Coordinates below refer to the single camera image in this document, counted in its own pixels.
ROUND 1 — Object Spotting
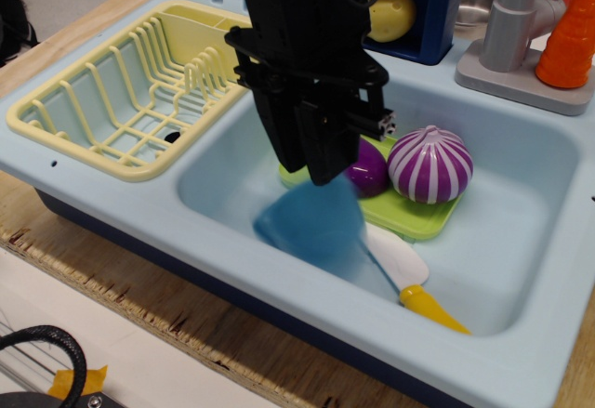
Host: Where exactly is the grey toy faucet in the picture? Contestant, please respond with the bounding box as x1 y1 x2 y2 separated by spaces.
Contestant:
455 0 594 116

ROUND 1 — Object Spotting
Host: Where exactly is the black braided cable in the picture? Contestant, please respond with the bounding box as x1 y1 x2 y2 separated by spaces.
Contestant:
0 324 88 408

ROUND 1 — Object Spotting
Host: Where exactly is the cream yellow drying rack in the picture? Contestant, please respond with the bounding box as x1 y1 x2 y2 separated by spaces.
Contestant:
6 0 249 182

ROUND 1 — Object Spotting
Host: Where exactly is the blue plastic cup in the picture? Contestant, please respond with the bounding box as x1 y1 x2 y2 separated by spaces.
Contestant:
253 177 367 281

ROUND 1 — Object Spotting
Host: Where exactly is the yellow tape piece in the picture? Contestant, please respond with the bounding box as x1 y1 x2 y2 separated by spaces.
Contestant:
47 365 108 401

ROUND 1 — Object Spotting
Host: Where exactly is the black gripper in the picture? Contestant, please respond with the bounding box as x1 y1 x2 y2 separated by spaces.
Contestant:
225 0 394 186

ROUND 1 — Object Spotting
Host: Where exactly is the light blue toy sink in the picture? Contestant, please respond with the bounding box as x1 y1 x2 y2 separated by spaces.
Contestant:
1 0 594 407

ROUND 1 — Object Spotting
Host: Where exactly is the purple toy eggplant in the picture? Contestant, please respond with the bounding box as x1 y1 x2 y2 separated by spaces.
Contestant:
344 138 390 199

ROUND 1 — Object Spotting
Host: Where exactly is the steel bowl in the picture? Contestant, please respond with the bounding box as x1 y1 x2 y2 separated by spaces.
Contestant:
456 0 495 29

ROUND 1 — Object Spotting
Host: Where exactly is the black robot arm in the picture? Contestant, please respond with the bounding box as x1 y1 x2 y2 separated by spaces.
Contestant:
225 0 394 185

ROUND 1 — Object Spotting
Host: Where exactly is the black bag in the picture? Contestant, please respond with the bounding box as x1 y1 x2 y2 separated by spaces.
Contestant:
1 0 39 67

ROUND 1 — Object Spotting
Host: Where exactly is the orange toy carrot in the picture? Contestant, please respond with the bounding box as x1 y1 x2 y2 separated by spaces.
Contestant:
535 0 594 89

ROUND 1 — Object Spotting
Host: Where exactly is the green plastic cutting board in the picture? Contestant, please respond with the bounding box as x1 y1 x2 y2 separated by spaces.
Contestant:
278 137 463 242

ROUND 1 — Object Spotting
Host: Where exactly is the yellow toy potato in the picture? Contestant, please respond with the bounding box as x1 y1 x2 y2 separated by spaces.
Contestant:
367 0 417 43

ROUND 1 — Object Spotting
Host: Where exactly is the purple striped toy onion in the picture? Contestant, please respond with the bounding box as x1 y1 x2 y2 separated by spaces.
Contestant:
387 125 474 204

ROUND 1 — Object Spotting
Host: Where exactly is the white toy knife yellow handle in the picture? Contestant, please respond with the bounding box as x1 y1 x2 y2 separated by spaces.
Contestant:
364 224 470 335

